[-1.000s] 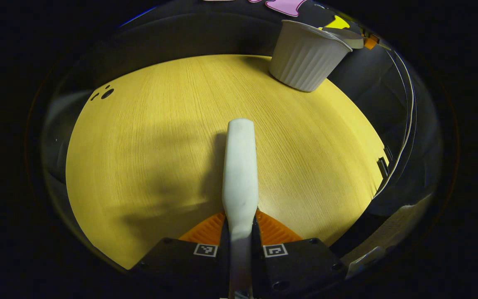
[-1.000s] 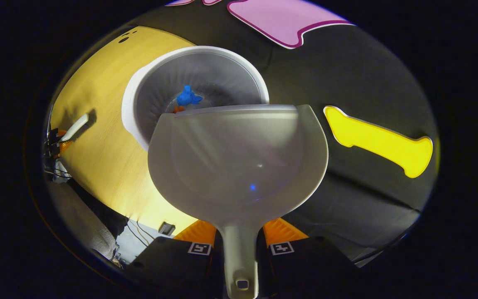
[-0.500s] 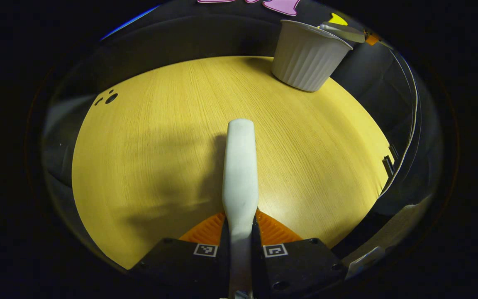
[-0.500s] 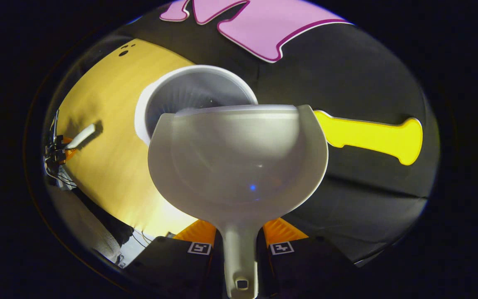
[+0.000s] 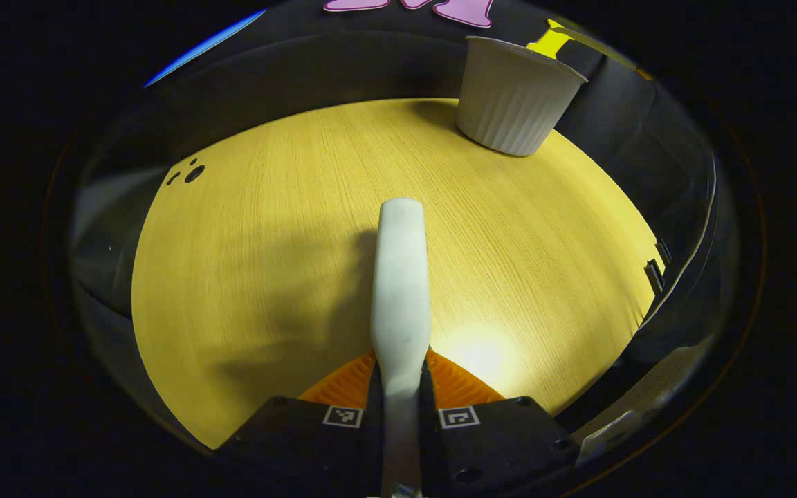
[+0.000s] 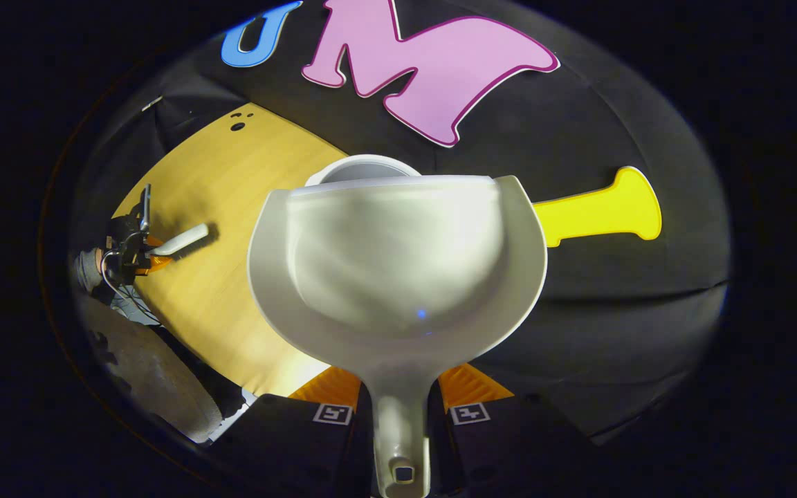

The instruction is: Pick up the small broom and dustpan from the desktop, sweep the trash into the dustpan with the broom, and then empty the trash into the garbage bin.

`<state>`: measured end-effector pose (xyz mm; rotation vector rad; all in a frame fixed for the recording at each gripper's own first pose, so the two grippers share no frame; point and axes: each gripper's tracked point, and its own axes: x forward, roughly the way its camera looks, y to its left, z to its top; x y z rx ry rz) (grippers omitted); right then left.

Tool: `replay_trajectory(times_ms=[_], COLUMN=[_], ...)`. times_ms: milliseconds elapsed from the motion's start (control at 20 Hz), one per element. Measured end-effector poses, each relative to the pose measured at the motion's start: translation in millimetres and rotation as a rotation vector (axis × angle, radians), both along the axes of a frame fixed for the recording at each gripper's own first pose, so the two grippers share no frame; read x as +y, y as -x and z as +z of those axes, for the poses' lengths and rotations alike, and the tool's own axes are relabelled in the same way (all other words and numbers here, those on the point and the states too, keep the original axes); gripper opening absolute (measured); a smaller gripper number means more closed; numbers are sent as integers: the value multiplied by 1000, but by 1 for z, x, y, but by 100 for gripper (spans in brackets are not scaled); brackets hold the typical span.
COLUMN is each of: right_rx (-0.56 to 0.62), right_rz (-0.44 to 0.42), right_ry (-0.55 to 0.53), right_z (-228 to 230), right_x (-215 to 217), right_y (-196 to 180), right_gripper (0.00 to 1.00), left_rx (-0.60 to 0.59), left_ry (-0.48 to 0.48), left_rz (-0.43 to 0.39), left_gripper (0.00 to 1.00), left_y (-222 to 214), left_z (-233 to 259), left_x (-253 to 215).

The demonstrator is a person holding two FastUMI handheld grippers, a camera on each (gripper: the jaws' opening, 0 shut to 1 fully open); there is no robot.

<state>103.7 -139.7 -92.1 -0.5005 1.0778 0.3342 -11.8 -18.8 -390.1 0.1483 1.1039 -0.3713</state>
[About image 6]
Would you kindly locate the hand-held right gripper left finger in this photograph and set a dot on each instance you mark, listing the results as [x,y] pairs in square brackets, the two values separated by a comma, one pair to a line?
[288,449]

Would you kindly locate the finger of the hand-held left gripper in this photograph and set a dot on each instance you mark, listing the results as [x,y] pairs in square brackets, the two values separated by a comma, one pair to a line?
[155,265]
[154,242]

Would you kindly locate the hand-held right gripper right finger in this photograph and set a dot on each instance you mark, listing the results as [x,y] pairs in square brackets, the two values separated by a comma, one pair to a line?
[509,449]

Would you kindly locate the white dustpan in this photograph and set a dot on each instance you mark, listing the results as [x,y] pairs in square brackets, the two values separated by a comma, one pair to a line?
[398,263]

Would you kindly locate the white ribbed garbage bin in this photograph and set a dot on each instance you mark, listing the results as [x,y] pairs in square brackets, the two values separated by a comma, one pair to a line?
[360,169]

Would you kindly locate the wooden desktop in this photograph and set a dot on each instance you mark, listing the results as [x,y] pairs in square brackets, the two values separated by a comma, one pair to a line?
[232,180]

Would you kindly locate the person's grey clothing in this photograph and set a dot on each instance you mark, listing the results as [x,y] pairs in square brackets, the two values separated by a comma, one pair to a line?
[156,373]

